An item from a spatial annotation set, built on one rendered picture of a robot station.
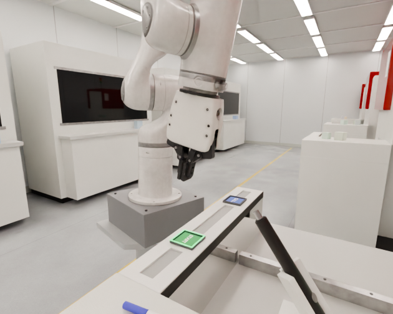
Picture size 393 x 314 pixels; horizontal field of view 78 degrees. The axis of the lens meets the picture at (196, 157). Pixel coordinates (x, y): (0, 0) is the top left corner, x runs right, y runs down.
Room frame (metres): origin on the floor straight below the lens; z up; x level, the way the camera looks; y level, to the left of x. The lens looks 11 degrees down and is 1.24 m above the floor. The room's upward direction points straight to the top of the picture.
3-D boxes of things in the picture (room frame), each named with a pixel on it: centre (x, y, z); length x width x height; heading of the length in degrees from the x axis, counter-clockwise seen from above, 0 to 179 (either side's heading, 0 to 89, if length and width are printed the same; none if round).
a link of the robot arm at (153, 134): (0.86, 0.11, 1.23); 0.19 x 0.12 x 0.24; 112
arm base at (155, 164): (0.84, 0.15, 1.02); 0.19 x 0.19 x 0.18
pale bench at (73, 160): (3.92, 1.54, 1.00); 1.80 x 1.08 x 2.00; 149
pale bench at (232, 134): (7.68, -0.74, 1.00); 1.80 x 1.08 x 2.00; 149
